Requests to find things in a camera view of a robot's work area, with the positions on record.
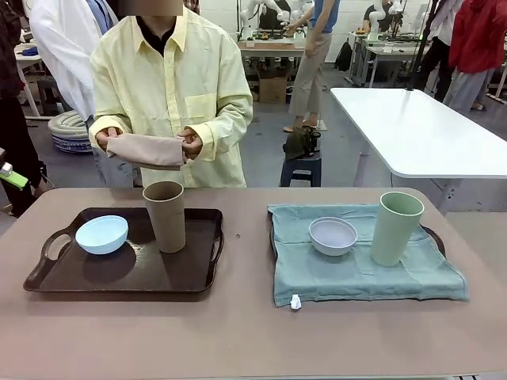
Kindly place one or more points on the light blue bowl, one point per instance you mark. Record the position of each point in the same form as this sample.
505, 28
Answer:
101, 237

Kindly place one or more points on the beige cloth mat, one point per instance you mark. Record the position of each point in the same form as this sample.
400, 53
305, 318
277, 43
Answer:
146, 152

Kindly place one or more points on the tall brown cup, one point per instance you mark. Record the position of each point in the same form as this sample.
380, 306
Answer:
166, 221

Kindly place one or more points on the grey bowl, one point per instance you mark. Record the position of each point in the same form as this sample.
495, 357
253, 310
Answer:
332, 237

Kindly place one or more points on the blue cloth mat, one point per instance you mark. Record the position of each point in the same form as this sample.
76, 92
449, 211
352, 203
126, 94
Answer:
356, 281

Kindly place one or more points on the tall green cup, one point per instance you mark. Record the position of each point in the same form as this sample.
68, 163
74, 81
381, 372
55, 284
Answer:
394, 233

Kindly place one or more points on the person's left forearm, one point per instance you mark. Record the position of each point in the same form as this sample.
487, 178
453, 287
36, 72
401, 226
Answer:
226, 126

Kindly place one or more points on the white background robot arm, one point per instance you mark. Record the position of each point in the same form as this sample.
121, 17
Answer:
253, 14
382, 16

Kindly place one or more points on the person's right forearm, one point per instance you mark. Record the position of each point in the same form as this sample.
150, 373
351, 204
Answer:
111, 120

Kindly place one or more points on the dark brown serving tray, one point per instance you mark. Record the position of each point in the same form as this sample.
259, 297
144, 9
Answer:
119, 277

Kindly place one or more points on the black serving tray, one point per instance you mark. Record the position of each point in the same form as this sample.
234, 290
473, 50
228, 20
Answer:
436, 238

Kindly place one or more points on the person's right hand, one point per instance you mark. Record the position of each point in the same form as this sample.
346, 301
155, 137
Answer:
104, 136

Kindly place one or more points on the person's left hand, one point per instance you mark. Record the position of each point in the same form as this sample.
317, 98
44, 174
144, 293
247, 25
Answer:
193, 144

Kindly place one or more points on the person in dark clothes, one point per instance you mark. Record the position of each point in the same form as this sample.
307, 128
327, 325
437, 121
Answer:
16, 118

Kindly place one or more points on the person in white coat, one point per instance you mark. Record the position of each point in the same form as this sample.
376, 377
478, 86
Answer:
63, 43

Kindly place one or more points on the person in yellow shirt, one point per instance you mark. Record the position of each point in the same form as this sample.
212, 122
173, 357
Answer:
166, 79

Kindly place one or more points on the cardboard box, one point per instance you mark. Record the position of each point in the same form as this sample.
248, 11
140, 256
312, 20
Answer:
273, 89

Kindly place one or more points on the blue plastic stool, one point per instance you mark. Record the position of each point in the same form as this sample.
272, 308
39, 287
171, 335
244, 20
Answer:
301, 170

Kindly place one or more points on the dark green bag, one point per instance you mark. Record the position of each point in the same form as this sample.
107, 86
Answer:
301, 142

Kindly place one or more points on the person in blue shirt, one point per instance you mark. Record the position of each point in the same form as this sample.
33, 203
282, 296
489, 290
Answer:
313, 71

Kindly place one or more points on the black backpack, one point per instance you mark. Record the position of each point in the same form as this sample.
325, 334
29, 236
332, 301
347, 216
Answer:
344, 55

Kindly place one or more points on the white side table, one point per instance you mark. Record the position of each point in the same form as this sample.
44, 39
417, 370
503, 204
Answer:
416, 126

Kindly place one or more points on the black pole stand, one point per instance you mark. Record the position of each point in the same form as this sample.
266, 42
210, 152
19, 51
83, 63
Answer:
420, 47

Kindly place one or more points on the person in black trousers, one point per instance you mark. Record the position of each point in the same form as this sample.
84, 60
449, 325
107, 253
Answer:
435, 47

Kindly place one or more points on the person in red jacket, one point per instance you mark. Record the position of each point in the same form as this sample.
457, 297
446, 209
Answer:
475, 35

